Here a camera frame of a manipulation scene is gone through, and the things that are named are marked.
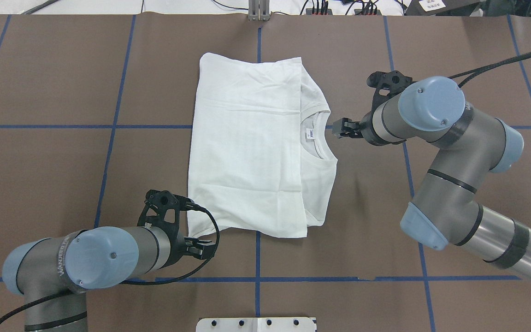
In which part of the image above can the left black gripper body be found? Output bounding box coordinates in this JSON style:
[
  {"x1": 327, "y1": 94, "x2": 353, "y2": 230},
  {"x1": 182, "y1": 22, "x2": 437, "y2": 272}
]
[{"x1": 137, "y1": 190, "x2": 196, "y2": 268}]

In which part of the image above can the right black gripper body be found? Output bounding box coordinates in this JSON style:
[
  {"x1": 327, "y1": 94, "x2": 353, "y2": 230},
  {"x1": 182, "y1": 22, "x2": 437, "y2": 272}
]
[{"x1": 360, "y1": 70, "x2": 413, "y2": 146}]

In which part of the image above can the white long-sleeve printed shirt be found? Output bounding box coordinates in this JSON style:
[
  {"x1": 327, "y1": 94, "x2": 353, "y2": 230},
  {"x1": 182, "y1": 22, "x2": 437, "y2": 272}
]
[{"x1": 188, "y1": 53, "x2": 337, "y2": 239}]

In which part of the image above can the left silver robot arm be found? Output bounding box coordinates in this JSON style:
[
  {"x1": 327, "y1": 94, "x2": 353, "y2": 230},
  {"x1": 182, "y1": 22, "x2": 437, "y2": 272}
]
[{"x1": 0, "y1": 190, "x2": 220, "y2": 332}]

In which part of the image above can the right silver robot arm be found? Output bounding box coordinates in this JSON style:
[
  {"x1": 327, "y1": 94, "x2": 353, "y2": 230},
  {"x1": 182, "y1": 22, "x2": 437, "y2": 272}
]
[{"x1": 331, "y1": 70, "x2": 531, "y2": 280}]

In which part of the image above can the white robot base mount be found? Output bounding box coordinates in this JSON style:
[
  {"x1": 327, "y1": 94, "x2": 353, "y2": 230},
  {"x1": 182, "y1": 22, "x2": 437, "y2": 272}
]
[{"x1": 195, "y1": 317, "x2": 318, "y2": 332}]

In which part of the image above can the black cable bundle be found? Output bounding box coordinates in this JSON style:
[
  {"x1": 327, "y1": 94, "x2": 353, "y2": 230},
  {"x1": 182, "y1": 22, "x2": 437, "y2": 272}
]
[{"x1": 302, "y1": 0, "x2": 407, "y2": 16}]

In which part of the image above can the aluminium camera post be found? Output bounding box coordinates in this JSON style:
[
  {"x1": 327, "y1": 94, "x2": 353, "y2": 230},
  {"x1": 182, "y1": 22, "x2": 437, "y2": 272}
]
[{"x1": 248, "y1": 0, "x2": 271, "y2": 21}]

